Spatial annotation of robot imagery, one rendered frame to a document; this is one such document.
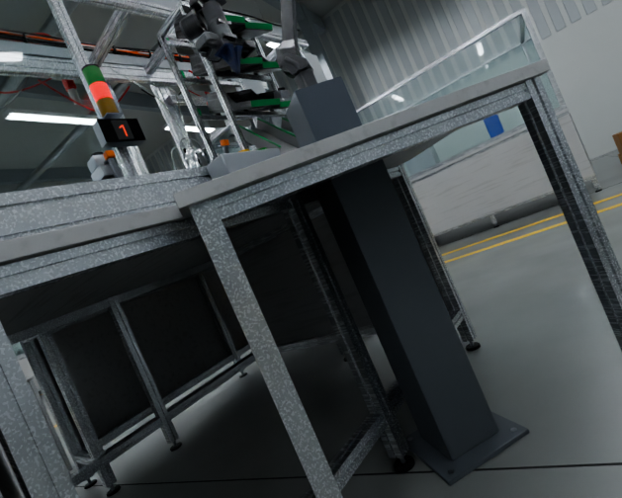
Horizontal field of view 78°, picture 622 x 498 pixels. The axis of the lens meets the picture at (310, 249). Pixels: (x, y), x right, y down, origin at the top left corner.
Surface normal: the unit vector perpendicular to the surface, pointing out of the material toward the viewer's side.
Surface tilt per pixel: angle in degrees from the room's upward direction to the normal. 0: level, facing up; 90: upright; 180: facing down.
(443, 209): 90
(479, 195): 90
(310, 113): 90
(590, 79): 90
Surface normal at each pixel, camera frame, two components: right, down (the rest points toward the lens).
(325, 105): 0.23, -0.08
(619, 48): -0.47, 0.22
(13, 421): 0.70, -0.29
